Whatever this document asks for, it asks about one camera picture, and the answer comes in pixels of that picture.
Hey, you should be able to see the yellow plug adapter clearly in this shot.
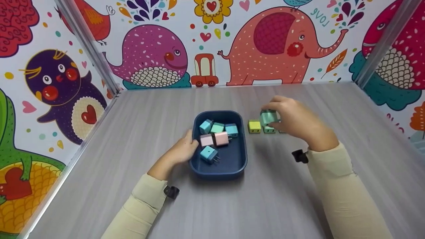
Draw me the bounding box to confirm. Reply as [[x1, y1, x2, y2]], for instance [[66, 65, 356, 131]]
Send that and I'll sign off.
[[248, 119, 262, 134]]

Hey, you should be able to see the person's left forearm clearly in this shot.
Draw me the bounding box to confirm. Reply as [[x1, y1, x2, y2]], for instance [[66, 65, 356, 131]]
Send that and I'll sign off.
[[101, 173, 168, 239]]

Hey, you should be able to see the heap of pastel plug adapters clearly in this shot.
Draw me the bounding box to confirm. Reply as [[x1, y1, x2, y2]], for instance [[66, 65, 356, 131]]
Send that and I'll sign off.
[[199, 119, 239, 165]]

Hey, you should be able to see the person's right hand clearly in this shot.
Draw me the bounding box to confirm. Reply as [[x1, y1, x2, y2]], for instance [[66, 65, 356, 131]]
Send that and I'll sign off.
[[261, 96, 340, 152]]

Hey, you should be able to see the black wrist band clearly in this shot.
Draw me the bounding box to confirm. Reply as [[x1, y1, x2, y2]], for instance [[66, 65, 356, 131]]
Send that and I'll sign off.
[[163, 186, 180, 200], [292, 149, 309, 164]]

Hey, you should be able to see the person's right forearm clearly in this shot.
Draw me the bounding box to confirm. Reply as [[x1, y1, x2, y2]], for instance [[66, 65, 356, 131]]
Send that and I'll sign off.
[[306, 142, 394, 239]]

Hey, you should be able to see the dark blue plastic tray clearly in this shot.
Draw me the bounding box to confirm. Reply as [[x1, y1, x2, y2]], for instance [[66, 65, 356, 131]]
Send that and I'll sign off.
[[189, 110, 248, 180]]

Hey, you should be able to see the person's left hand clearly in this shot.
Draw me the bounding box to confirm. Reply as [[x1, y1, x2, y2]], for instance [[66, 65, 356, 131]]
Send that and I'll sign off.
[[147, 129, 200, 182]]

